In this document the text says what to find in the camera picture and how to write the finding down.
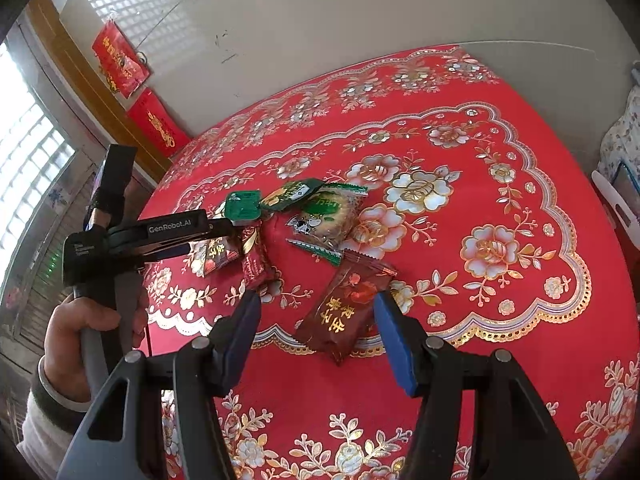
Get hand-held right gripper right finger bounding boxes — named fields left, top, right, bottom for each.
left=373, top=290, right=582, bottom=480

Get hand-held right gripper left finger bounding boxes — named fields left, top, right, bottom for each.
left=57, top=290, right=263, bottom=480

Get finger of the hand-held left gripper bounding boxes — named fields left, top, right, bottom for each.
left=190, top=217, right=238, bottom=247

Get small dark red snack packet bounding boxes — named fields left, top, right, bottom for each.
left=191, top=236, right=242, bottom=279

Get small green jelly cup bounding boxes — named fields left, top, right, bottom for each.
left=224, top=188, right=264, bottom=224

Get large dark red snack packet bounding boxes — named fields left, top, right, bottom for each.
left=294, top=254, right=399, bottom=367

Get green and gold packet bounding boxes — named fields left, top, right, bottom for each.
left=260, top=178, right=326, bottom=211

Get green clear cookie packet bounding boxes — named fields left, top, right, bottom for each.
left=284, top=184, right=369, bottom=267

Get person's left forearm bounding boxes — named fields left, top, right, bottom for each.
left=15, top=360, right=93, bottom=468

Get person's left hand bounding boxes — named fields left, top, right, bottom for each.
left=42, top=294, right=121, bottom=403

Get red floral tablecloth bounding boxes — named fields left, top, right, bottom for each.
left=142, top=46, right=640, bottom=480

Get metal door with window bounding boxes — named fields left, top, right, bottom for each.
left=0, top=20, right=101, bottom=411

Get red poster with gold figure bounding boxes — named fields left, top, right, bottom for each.
left=126, top=87, right=192, bottom=161

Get red poster with gold lettering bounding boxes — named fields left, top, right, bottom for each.
left=91, top=21, right=151, bottom=100

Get white plastic object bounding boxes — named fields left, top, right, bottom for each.
left=591, top=170, right=640, bottom=241

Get floral cushion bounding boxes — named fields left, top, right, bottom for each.
left=597, top=85, right=640, bottom=186

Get wooden door frame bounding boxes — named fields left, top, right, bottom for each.
left=25, top=0, right=173, bottom=196

